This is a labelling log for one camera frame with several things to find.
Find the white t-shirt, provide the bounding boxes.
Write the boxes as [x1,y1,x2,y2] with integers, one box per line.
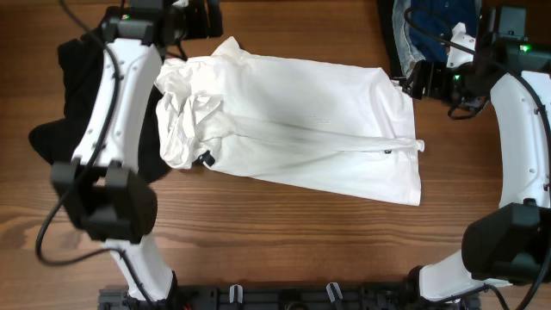
[156,38,424,206]

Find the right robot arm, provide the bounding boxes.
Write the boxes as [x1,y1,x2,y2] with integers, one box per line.
[401,5,550,306]

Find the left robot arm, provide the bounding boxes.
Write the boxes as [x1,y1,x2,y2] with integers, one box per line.
[51,0,223,309]

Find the light blue denim jeans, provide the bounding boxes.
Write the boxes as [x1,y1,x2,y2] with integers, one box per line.
[392,0,426,77]

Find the black folded garment under jeans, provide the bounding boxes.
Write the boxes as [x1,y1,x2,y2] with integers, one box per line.
[376,0,404,79]

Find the black t-shirt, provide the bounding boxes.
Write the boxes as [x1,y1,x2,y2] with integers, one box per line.
[28,34,170,183]

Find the right black camera cable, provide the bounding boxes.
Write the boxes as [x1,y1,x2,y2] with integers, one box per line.
[402,4,551,310]

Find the black camera cable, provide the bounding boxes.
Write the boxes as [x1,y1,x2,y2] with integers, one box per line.
[34,0,190,310]
[402,4,551,310]

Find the left black camera cable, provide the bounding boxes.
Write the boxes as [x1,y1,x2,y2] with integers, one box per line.
[34,0,190,310]

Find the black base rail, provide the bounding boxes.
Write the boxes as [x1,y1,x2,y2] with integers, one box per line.
[97,282,481,310]

